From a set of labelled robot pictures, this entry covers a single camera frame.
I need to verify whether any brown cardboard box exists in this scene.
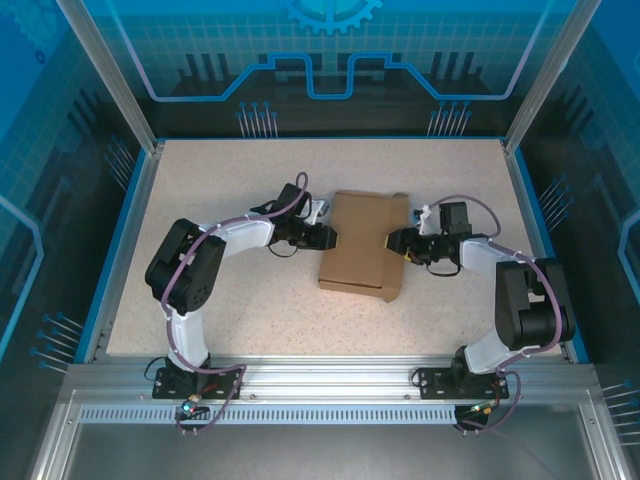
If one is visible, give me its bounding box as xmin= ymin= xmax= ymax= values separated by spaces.
xmin=317 ymin=189 xmax=410 ymax=304

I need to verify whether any blue table edge strip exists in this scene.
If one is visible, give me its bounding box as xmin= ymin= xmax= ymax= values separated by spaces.
xmin=73 ymin=148 xmax=157 ymax=365
xmin=508 ymin=148 xmax=592 ymax=365

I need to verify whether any blue circuit print panel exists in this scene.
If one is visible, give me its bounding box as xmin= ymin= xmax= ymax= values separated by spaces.
xmin=82 ymin=0 xmax=554 ymax=139

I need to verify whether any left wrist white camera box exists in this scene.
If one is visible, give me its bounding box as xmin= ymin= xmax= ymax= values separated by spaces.
xmin=305 ymin=198 xmax=331 ymax=225

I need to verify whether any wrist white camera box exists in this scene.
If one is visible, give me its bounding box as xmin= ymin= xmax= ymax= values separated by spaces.
xmin=412 ymin=204 xmax=435 ymax=235
xmin=305 ymin=198 xmax=331 ymax=225

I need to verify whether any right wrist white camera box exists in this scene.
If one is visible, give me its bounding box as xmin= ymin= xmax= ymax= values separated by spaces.
xmin=412 ymin=204 xmax=435 ymax=235

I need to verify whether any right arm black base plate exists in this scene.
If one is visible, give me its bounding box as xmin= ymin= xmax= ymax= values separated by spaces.
xmin=417 ymin=367 xmax=511 ymax=401

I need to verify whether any aluminium mounting rail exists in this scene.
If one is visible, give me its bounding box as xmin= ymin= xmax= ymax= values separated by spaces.
xmin=66 ymin=354 xmax=595 ymax=397

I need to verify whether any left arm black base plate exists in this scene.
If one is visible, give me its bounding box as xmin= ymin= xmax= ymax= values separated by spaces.
xmin=152 ymin=367 xmax=244 ymax=401

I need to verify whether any slotted aluminium cable duct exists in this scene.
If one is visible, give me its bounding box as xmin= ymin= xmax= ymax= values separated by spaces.
xmin=78 ymin=406 xmax=459 ymax=424

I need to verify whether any aluminium frame post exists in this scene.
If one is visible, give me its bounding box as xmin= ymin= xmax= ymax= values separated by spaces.
xmin=501 ymin=0 xmax=600 ymax=157
xmin=54 ymin=0 xmax=167 ymax=157

